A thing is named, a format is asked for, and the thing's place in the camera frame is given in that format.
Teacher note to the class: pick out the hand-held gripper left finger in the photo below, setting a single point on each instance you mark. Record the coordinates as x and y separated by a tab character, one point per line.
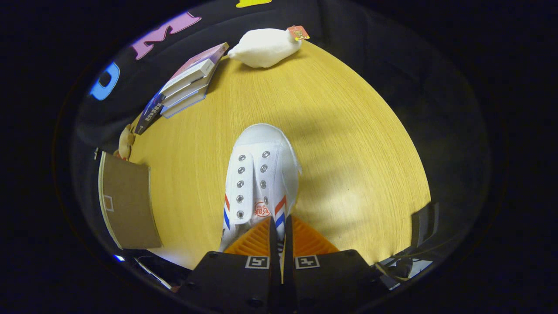
273	274

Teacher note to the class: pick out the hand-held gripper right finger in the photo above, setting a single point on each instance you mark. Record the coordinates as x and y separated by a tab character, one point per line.
288	279

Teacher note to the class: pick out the white canvas shoe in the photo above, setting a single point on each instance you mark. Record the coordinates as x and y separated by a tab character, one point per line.
261	148

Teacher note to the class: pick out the cream storage box with lid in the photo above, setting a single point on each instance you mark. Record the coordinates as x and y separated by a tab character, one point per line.
130	200

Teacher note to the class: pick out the pale lavender book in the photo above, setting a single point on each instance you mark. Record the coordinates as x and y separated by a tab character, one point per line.
183	107

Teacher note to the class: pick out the brown plush dog toy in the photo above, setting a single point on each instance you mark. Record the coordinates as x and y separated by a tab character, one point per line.
126	141

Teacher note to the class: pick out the white paperback book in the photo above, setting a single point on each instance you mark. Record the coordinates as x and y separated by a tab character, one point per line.
187	93

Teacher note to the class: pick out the blue cover book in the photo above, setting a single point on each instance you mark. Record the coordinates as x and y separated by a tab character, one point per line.
150	113

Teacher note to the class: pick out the silver clip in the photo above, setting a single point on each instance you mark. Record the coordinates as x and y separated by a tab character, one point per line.
96	153

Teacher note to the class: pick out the pink cover book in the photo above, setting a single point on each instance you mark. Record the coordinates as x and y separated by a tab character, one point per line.
198	59

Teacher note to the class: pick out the white plush toy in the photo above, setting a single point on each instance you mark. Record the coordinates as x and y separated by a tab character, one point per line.
266	46

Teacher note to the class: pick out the black backdrop cloth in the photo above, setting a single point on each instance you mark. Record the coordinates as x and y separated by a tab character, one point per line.
370	39

